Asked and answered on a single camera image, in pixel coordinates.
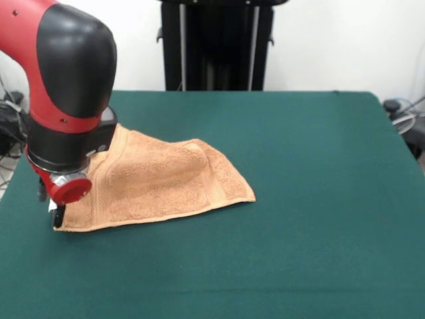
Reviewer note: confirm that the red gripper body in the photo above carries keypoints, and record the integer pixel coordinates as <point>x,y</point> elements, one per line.
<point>68,192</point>

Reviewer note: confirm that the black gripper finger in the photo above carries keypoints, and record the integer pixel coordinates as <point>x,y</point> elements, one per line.
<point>59,217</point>
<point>42,191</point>

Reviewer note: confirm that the orange terry towel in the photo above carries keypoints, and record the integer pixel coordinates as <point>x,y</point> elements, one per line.
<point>166,179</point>

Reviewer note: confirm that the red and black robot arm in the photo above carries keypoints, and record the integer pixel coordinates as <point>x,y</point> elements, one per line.
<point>66,83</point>

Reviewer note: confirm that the dark green table cloth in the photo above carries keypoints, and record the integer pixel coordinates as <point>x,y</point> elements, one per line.
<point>299,232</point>

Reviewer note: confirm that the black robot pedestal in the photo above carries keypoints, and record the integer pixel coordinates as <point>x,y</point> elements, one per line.
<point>219,50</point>

